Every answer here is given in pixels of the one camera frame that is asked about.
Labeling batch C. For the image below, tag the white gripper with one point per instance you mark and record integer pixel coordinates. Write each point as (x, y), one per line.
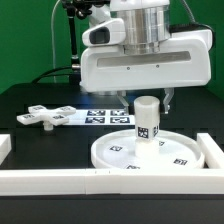
(183, 60)

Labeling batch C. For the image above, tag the white round table top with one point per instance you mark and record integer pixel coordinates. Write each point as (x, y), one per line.
(168, 150)

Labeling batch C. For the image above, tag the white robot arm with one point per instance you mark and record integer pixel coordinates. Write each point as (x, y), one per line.
(131, 46)

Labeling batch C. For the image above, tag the white marker sheet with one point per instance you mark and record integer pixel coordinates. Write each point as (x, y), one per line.
(101, 117)

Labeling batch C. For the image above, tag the white right fence block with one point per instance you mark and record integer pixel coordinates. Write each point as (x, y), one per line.
(214, 156)

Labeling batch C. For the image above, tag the white fence block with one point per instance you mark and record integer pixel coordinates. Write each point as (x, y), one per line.
(5, 146)
(214, 156)

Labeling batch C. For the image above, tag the white cross-shaped table base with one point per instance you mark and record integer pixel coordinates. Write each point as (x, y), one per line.
(49, 117)

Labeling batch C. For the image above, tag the white left fence block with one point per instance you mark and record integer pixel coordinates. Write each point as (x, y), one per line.
(5, 146)

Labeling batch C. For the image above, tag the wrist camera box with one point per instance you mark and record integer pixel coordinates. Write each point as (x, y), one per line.
(111, 32)

